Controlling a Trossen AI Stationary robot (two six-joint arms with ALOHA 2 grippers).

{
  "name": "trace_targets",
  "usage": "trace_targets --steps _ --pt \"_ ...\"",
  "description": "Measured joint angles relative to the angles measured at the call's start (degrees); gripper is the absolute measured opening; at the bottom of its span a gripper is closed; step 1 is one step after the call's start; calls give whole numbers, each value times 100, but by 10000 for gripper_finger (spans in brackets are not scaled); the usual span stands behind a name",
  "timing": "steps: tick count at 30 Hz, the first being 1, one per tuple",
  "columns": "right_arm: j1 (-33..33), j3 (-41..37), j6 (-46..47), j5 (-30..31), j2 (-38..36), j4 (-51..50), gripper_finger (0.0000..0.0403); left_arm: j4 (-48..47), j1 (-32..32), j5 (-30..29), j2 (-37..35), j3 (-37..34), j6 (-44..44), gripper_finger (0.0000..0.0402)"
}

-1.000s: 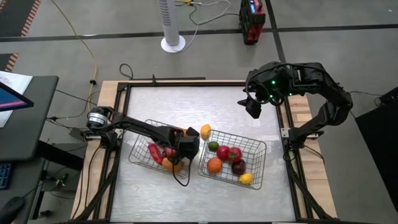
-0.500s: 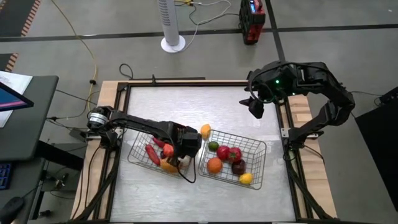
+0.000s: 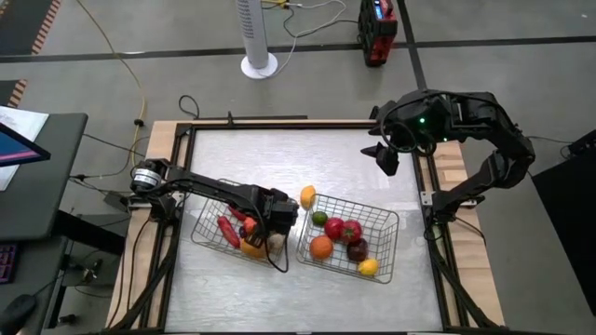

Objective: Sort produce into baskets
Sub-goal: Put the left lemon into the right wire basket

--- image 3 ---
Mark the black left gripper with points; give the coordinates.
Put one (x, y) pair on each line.
(281, 211)

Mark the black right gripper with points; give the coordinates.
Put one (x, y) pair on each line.
(396, 125)

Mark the orange carrot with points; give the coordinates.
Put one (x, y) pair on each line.
(251, 252)

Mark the ribbed red-orange tomato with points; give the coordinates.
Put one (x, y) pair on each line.
(250, 225)

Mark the small dark eggplant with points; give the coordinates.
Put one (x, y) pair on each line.
(242, 231)

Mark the white garlic bulb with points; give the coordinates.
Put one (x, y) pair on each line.
(275, 241)

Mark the long red chili pepper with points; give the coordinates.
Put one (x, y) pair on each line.
(228, 231)

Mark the round orange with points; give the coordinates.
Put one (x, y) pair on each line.
(321, 247)

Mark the yellow-orange mango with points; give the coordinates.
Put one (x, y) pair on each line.
(307, 196)

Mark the small green lime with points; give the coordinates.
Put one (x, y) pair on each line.
(320, 218)

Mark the red apple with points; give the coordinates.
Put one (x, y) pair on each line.
(334, 228)

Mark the red tomato green stem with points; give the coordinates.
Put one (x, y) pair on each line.
(352, 231)

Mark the dark purple plum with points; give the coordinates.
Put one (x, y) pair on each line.
(357, 250)

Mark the yellow lemon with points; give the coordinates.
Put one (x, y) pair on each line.
(369, 266)

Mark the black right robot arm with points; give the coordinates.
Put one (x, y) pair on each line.
(507, 163)

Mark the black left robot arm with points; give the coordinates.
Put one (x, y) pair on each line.
(209, 186)

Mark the black table clamp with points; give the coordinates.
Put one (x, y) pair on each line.
(229, 118)

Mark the red black power station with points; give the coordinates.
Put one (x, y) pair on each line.
(378, 30)

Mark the white tower fan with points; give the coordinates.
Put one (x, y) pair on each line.
(255, 32)

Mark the yellow power plug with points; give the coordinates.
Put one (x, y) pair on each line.
(274, 4)

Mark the black equipment box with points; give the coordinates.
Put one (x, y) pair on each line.
(572, 209)

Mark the black desk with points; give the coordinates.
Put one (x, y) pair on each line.
(42, 186)

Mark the purple-lit keyboard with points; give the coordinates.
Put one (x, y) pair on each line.
(7, 263)

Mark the computer monitor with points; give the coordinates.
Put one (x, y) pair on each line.
(18, 149)

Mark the black mat striped edge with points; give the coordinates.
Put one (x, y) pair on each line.
(23, 23)
(9, 93)

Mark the white metal bracket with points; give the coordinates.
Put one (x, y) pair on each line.
(426, 198)

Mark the black metal table frame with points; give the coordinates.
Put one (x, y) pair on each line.
(302, 125)

